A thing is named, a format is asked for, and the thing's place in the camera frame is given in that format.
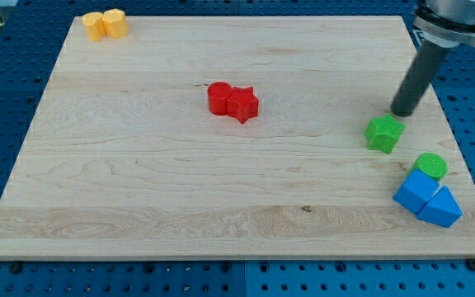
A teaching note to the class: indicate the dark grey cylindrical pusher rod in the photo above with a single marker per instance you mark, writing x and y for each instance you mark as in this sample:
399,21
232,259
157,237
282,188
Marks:
418,77

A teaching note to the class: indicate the green star block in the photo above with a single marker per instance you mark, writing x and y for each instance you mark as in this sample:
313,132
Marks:
383,133

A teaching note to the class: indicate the red star block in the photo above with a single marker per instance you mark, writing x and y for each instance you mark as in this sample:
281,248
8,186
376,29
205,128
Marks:
243,104

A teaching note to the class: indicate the green cylinder block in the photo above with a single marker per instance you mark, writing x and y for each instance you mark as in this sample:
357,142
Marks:
432,164

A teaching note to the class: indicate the blue cube block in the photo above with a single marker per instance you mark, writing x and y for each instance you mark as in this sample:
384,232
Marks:
416,190

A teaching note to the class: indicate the blue triangle block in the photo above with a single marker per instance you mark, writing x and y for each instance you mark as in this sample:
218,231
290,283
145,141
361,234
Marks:
442,209

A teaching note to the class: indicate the black bolt front right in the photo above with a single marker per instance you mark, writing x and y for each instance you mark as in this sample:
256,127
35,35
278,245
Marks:
470,264

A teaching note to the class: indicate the black bolt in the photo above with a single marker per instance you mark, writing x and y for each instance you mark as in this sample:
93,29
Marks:
15,267
470,264

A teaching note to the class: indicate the red cylinder block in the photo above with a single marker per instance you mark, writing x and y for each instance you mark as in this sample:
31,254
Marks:
218,93

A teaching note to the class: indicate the light wooden board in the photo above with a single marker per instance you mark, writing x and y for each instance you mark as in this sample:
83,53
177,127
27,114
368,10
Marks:
124,161

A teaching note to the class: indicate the yellow hexagon block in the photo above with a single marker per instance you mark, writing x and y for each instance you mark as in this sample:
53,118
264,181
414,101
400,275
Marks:
115,23

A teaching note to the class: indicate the yellow cylinder block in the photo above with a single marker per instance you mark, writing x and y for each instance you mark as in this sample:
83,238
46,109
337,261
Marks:
94,26

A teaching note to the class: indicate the black bolt front left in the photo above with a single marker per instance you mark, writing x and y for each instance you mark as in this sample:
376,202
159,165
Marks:
15,267

